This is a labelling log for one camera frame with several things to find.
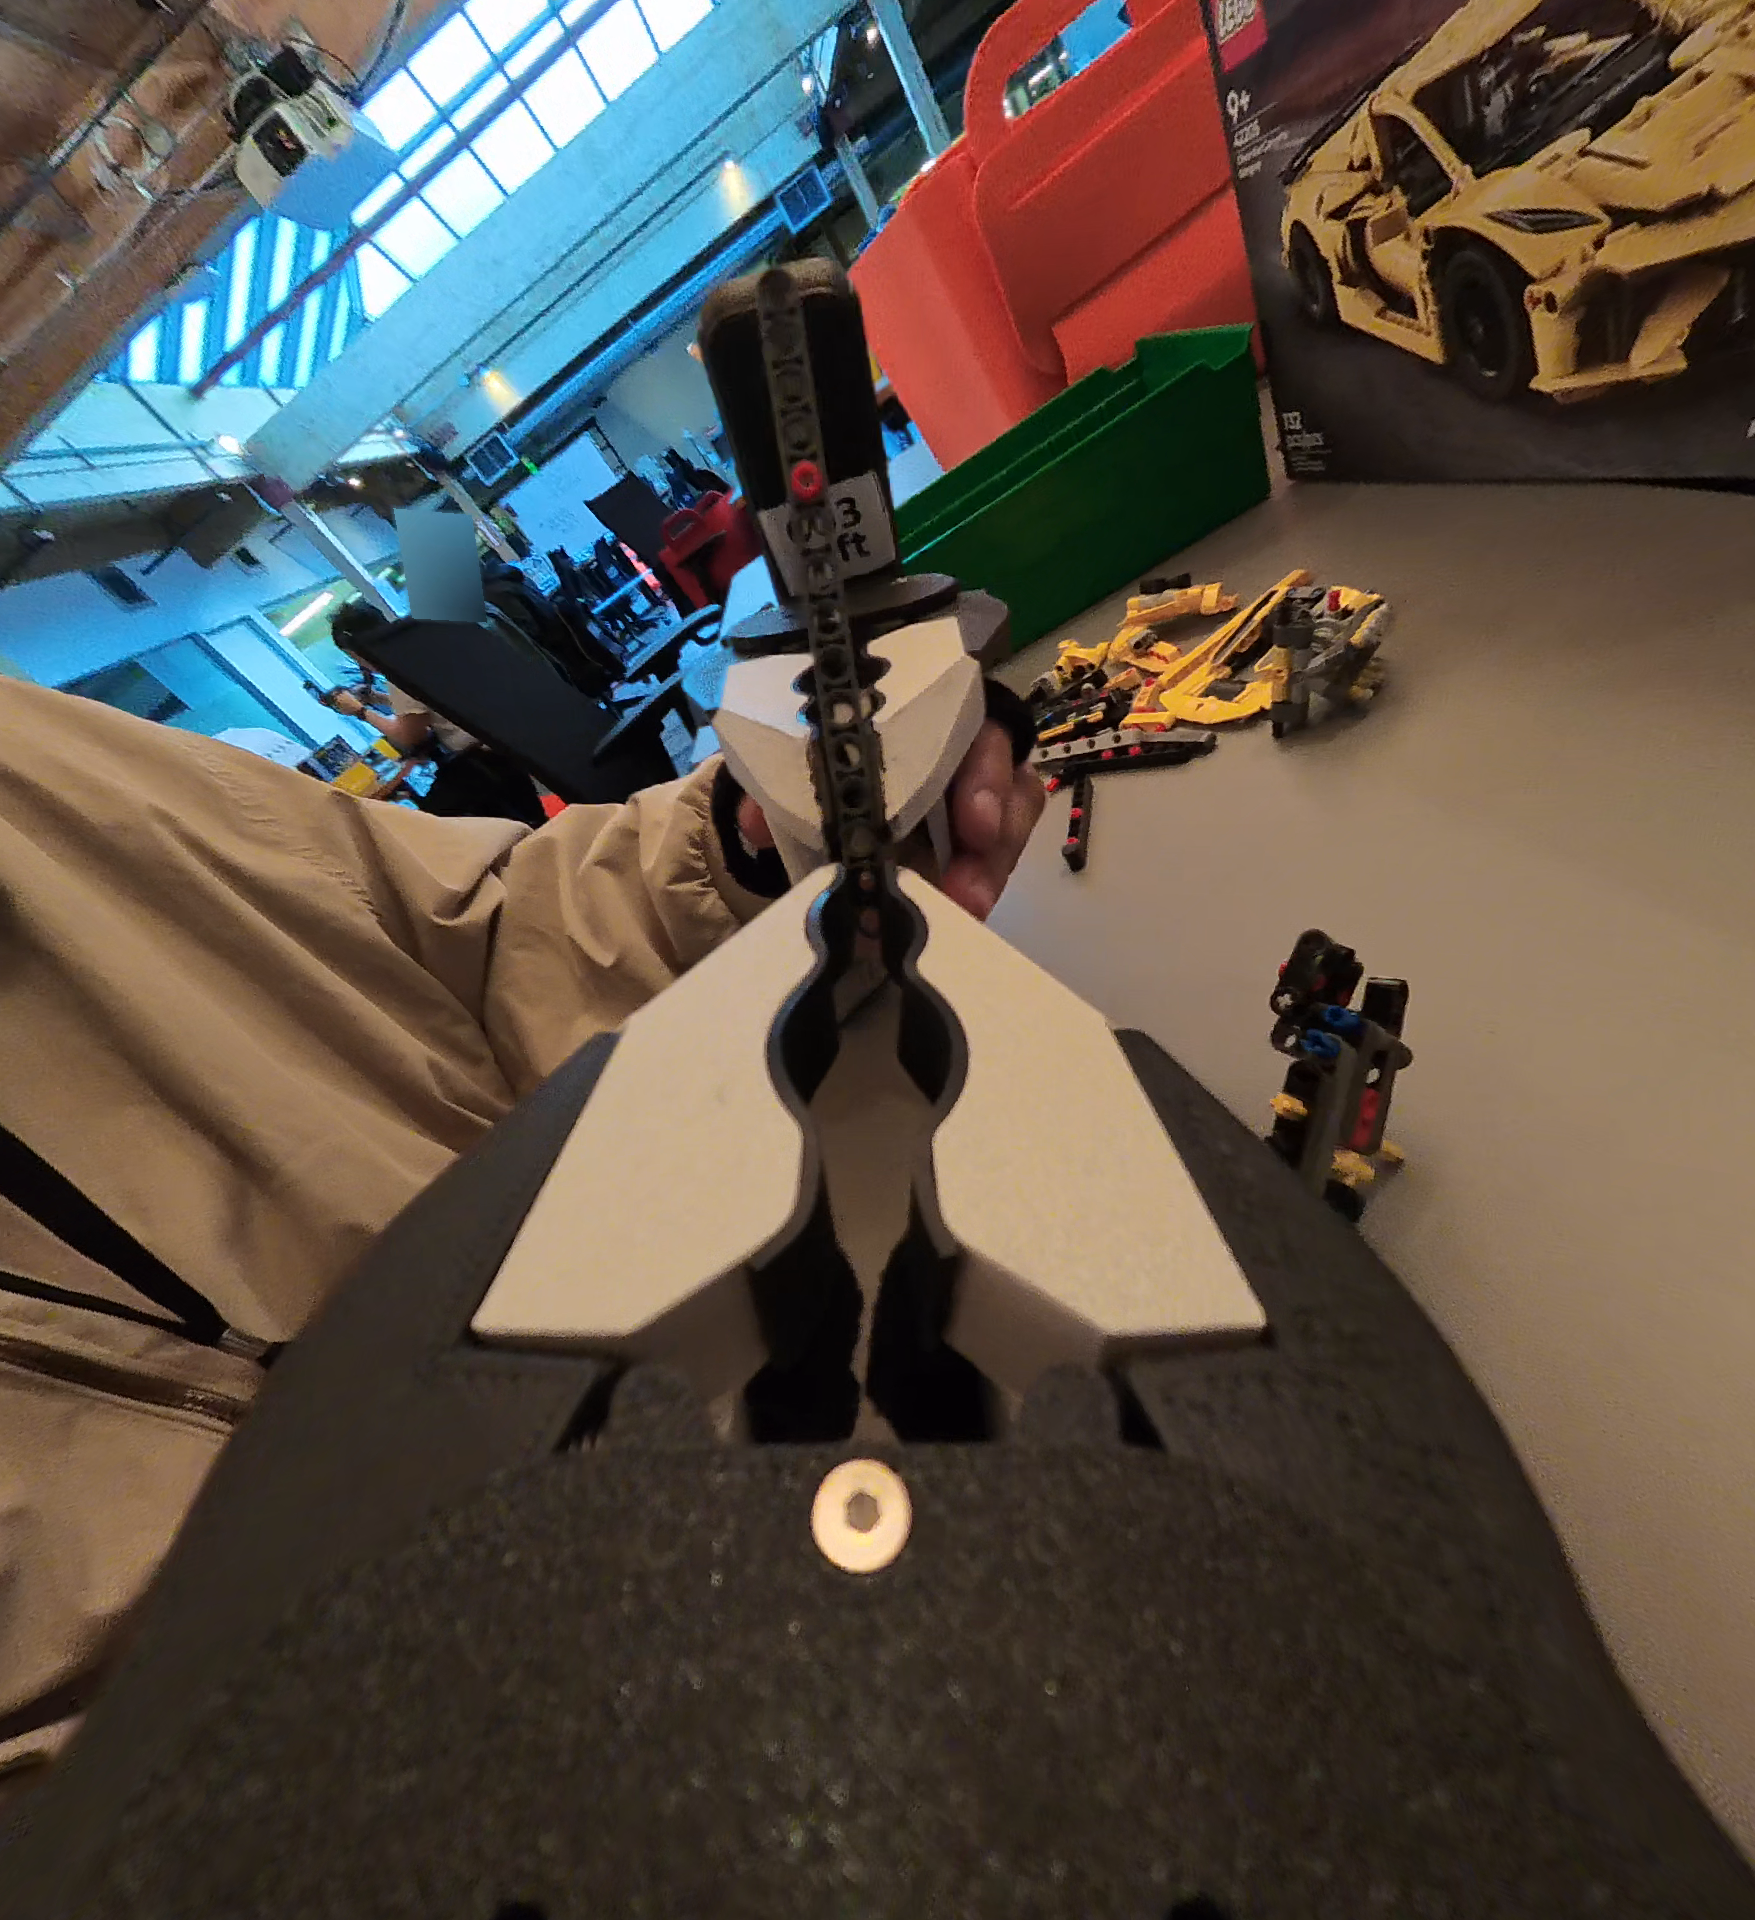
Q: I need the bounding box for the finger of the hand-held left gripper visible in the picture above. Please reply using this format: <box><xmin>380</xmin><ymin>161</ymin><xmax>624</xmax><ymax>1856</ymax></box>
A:
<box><xmin>708</xmin><ymin>658</ymin><xmax>830</xmax><ymax>860</ymax></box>
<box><xmin>882</xmin><ymin>624</ymin><xmax>990</xmax><ymax>872</ymax></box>

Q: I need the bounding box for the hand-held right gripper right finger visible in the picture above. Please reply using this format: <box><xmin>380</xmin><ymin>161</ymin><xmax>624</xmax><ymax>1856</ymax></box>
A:
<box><xmin>874</xmin><ymin>881</ymin><xmax>1270</xmax><ymax>1439</ymax></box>

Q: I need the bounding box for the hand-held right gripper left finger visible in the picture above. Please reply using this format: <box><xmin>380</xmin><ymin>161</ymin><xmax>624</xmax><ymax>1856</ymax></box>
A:
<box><xmin>468</xmin><ymin>867</ymin><xmax>868</xmax><ymax>1443</ymax></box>

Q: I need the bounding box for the long dark grey beam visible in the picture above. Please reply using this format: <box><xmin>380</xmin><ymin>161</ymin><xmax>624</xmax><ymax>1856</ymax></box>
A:
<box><xmin>755</xmin><ymin>267</ymin><xmax>903</xmax><ymax>1025</ymax></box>

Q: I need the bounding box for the black grey brick chassis assembly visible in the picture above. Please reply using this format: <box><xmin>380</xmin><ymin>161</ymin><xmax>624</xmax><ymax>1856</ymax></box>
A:
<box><xmin>1265</xmin><ymin>929</ymin><xmax>1414</xmax><ymax>1221</ymax></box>

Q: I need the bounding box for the grey yellow brick chunk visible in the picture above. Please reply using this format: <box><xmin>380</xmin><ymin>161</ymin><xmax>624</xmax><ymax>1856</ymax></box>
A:
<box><xmin>1268</xmin><ymin>585</ymin><xmax>1397</xmax><ymax>736</ymax></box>

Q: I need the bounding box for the person's left forearm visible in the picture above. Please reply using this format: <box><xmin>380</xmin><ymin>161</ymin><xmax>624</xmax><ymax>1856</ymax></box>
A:
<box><xmin>486</xmin><ymin>757</ymin><xmax>758</xmax><ymax>1080</ymax></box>

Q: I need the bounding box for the person's left hand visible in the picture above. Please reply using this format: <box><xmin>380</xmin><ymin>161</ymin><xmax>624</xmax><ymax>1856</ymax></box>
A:
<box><xmin>940</xmin><ymin>724</ymin><xmax>1048</xmax><ymax>923</ymax></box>

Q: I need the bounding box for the red office chair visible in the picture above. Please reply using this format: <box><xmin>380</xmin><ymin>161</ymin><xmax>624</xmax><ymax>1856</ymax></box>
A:
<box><xmin>659</xmin><ymin>494</ymin><xmax>758</xmax><ymax>609</ymax></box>

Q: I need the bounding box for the black office chair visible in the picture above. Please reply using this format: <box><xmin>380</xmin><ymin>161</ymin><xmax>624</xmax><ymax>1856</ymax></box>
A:
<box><xmin>352</xmin><ymin>615</ymin><xmax>684</xmax><ymax>805</ymax></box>

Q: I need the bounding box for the yellow brick panel assembly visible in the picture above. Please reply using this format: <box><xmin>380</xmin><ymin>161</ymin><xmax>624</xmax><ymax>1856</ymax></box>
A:
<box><xmin>1027</xmin><ymin>570</ymin><xmax>1306</xmax><ymax>783</ymax></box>

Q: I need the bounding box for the green plastic storage box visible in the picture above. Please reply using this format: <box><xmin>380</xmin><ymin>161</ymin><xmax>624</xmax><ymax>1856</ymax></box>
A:
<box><xmin>892</xmin><ymin>323</ymin><xmax>1274</xmax><ymax>654</ymax></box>

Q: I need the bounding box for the red plastic storage box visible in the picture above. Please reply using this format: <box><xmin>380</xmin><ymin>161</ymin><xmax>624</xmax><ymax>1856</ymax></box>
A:
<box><xmin>850</xmin><ymin>0</ymin><xmax>1261</xmax><ymax>474</ymax></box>

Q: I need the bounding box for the dark toy car set box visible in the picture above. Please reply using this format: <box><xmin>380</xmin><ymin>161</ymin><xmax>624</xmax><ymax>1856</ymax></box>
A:
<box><xmin>1198</xmin><ymin>0</ymin><xmax>1755</xmax><ymax>489</ymax></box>

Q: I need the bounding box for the white ceiling camera unit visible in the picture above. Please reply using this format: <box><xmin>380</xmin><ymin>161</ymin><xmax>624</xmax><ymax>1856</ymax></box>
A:
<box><xmin>225</xmin><ymin>44</ymin><xmax>358</xmax><ymax>203</ymax></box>

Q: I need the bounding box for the black strap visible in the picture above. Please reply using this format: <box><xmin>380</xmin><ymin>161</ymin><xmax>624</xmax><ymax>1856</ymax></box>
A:
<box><xmin>0</xmin><ymin>1064</ymin><xmax>226</xmax><ymax>1343</ymax></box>

